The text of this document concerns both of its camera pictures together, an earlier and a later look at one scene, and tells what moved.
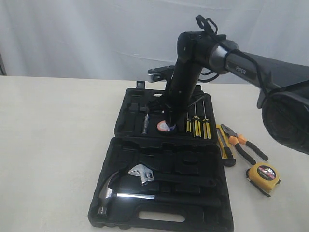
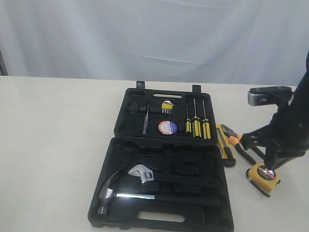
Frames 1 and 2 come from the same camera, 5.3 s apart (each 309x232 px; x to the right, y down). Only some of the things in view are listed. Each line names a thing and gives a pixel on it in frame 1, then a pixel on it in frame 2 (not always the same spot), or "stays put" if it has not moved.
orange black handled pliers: [235, 139] stays put
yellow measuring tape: [264, 177] stays put
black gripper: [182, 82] -> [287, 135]
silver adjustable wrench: [148, 175] stays put
